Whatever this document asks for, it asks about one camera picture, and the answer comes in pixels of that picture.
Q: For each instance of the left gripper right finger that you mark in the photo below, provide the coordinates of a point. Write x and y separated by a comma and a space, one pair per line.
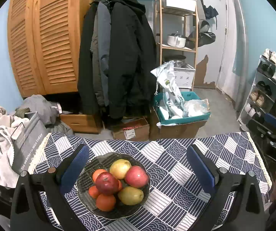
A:
246, 211

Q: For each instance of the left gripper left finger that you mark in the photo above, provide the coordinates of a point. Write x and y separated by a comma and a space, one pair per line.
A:
27, 209

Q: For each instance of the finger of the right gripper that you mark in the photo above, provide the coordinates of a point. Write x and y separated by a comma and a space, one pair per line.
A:
260, 131
271, 119

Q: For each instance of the orange fruit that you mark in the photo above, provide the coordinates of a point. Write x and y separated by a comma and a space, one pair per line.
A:
105, 203

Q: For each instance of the red apple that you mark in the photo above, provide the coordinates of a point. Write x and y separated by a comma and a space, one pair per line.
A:
136, 177
107, 184

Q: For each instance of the shoe rack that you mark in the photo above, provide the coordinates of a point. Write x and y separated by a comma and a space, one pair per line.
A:
261, 98

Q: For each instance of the small orange in bowl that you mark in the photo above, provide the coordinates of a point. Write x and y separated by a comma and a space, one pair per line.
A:
93, 192

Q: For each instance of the grey tote bag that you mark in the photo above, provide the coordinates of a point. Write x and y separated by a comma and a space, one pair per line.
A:
27, 138

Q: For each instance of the blue white patterned tablecloth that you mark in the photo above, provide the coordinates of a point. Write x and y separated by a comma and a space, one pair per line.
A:
176, 197

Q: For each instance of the orange in bowl upper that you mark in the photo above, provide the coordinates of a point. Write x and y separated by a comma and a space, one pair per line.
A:
97, 173

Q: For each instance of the clear plastic bag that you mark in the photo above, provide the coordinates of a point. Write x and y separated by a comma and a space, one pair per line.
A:
196, 108

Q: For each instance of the large cardboard box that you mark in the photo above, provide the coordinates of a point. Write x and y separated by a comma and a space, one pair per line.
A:
172, 132

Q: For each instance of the teal plastic bin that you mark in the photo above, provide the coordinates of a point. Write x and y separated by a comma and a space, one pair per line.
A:
159, 109

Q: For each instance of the dark glass fruit bowl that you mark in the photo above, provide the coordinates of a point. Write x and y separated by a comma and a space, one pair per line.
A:
85, 181

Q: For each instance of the yellow apple upper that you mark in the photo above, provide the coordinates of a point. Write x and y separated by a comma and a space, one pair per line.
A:
119, 168

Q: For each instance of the yellow apple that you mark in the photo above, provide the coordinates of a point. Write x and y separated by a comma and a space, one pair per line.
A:
119, 168
130, 196

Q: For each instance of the beige blanket pile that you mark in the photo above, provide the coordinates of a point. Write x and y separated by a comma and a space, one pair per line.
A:
10, 128

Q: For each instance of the yellow apple lower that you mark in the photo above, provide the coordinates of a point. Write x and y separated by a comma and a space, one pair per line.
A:
130, 196

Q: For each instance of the wooden drawer box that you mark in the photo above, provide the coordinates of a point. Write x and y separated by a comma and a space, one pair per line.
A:
82, 123

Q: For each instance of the grey clothes pile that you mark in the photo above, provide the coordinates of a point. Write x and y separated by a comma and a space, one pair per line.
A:
48, 113

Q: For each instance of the red apple in bowl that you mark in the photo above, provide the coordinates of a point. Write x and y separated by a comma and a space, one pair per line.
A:
136, 177

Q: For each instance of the metal steel pot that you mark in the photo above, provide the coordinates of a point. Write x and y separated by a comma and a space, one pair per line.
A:
179, 60

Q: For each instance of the white printed plastic bag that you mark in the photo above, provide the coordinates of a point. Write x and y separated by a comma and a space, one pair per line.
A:
172, 98

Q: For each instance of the dark hanging bag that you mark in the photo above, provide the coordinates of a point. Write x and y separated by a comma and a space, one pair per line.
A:
206, 37

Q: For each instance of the small cardboard box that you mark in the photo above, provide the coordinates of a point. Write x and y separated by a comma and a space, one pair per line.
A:
136, 130

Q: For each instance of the white cooking pot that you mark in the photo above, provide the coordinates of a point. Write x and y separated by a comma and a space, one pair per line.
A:
176, 40

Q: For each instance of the wooden shelf rack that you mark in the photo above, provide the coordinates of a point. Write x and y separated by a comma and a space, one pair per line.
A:
178, 21

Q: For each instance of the black hanging coat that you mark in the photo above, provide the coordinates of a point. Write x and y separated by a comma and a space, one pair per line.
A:
132, 57

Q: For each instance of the white storage box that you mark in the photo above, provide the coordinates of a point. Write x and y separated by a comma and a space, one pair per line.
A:
184, 5

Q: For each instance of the grey hanging jacket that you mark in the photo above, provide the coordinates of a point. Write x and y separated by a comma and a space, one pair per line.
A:
100, 47

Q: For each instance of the wooden louvered wardrobe doors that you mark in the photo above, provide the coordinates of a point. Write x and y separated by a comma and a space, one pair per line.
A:
44, 41

